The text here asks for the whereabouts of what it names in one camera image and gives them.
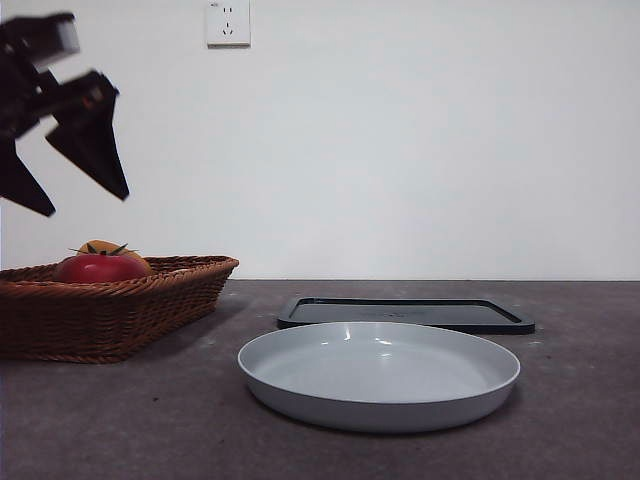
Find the red tomato with green stem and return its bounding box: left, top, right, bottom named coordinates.
left=54, top=243, right=149, bottom=285

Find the brown wicker basket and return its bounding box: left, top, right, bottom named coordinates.
left=0, top=255, right=241, bottom=365

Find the pale grey round plate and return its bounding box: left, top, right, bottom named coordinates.
left=236, top=320, right=522, bottom=434

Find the black rectangular tray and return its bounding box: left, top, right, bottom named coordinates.
left=276, top=296, right=536, bottom=336

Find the pale grey left camera box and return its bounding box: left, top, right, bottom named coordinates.
left=53, top=18, right=82, bottom=57

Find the white wall socket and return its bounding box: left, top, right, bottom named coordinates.
left=206, top=0, right=252, bottom=50

